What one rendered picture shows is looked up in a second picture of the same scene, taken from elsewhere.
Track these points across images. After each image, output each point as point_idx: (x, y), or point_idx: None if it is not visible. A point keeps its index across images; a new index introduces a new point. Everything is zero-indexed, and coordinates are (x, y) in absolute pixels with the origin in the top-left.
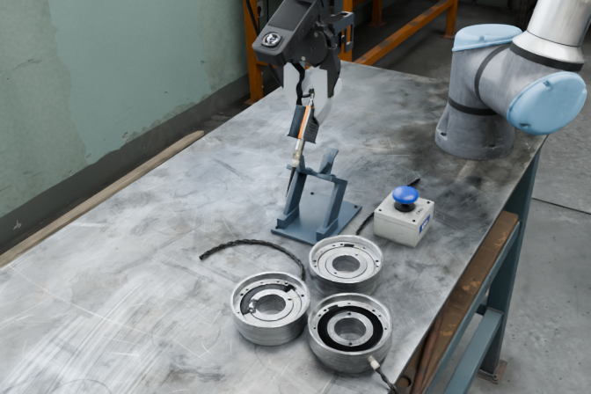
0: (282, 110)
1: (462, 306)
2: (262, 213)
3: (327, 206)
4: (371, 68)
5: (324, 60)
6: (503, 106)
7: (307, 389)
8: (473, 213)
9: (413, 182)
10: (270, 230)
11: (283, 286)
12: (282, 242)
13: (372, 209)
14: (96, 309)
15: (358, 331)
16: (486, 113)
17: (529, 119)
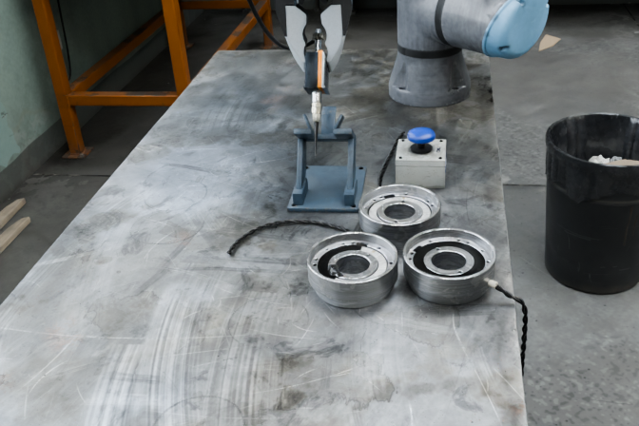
0: (209, 105)
1: None
2: (264, 198)
3: (331, 174)
4: (276, 51)
5: None
6: (476, 35)
7: (437, 328)
8: (475, 147)
9: (400, 135)
10: (286, 210)
11: (352, 245)
12: (308, 217)
13: (377, 167)
14: (143, 333)
15: (450, 266)
16: (446, 53)
17: (509, 39)
